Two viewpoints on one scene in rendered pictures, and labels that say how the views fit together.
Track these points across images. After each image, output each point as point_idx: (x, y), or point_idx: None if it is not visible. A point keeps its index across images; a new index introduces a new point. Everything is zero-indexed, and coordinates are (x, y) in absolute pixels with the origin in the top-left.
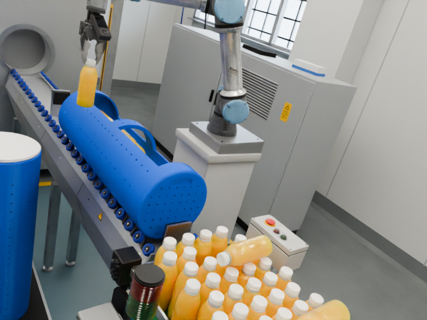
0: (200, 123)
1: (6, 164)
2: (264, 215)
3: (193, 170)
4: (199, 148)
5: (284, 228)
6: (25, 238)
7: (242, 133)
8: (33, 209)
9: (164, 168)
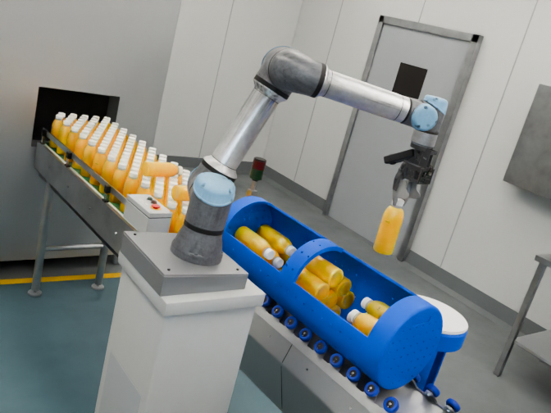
0: (231, 270)
1: None
2: (157, 212)
3: (242, 199)
4: None
5: (142, 204)
6: None
7: (158, 246)
8: None
9: (266, 201)
